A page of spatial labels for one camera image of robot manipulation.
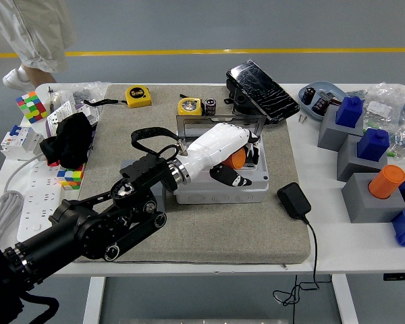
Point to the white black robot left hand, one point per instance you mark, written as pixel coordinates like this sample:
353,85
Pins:
216,145

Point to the orange cylinder battery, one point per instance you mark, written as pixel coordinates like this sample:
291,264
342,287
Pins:
236,160
386,182

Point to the grey electrical box with lid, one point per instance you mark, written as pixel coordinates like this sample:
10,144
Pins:
219,197

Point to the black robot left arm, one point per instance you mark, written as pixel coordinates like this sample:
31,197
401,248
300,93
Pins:
87,229

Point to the black box with glossy lid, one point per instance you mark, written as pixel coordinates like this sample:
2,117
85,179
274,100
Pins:
263,91

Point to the black capacitor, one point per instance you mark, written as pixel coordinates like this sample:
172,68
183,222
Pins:
210,107
309,95
320,105

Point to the yellow tape measure black label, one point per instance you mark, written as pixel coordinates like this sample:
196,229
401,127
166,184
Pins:
190,106

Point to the grey block with round hole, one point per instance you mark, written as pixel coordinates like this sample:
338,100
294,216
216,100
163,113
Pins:
161,199

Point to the grey-brown mat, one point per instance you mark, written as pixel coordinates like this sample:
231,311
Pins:
222,236

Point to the black power adapter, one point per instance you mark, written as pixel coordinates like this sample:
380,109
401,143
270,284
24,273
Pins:
294,200

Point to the grey holder block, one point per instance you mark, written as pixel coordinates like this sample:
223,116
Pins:
354,167
329,133
368,209

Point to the silver metal part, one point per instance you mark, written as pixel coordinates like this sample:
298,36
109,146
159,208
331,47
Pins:
326,95

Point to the blue-grey dish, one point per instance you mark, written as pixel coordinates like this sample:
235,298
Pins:
324,87

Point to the blue block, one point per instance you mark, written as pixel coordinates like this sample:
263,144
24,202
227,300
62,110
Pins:
373,145
349,113

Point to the black cloth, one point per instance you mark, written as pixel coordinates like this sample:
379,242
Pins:
71,141

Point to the small colourful puzzle cube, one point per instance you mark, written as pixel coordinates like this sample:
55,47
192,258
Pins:
71,177

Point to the white purple cardboard packet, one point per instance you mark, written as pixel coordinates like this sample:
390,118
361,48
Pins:
65,109

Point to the pen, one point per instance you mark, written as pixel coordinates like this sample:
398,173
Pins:
50,98

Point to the green small part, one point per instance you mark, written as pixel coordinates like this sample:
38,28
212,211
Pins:
391,154

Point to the clear plastic bags of parts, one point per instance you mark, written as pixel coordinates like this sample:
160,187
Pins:
391,104

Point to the large colourful puzzle cube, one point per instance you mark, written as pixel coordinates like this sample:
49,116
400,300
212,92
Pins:
32,108

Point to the white table leg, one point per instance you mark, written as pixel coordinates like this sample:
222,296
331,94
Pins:
94,300
345,300

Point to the white circuit breaker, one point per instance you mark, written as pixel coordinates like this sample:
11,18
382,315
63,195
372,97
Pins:
18,143

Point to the person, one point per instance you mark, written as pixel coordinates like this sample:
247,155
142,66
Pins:
37,27

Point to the black table control panel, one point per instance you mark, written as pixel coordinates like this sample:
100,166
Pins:
401,276

